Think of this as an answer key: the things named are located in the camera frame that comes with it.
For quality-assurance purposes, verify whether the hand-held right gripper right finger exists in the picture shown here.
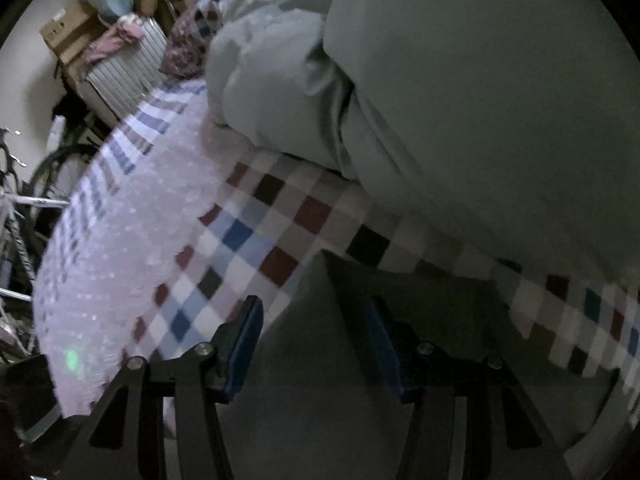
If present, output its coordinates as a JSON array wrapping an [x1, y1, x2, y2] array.
[[364, 296, 573, 480]]

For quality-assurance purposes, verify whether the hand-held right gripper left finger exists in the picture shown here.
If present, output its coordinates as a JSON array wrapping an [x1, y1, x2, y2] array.
[[60, 295, 265, 480]]

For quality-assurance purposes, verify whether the dark green shirt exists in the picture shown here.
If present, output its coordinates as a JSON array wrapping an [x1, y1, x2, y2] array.
[[215, 250, 621, 480]]

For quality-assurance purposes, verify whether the checkered bed sheet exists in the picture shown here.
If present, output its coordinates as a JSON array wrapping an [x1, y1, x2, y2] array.
[[32, 75, 640, 441]]

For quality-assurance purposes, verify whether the bicycle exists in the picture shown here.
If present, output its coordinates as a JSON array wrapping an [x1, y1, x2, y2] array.
[[0, 127, 101, 367]]

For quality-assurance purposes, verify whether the light green puffy quilt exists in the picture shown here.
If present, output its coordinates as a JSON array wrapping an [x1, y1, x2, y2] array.
[[205, 0, 640, 287]]

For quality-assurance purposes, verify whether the white ribbed suitcase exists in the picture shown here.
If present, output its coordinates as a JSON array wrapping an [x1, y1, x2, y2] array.
[[82, 17, 169, 122]]

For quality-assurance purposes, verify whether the floral pillow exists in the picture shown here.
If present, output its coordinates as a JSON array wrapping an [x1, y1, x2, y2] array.
[[159, 0, 261, 82]]

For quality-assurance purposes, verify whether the pink cloth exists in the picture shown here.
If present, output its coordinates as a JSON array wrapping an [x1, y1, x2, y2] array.
[[82, 15, 147, 64]]

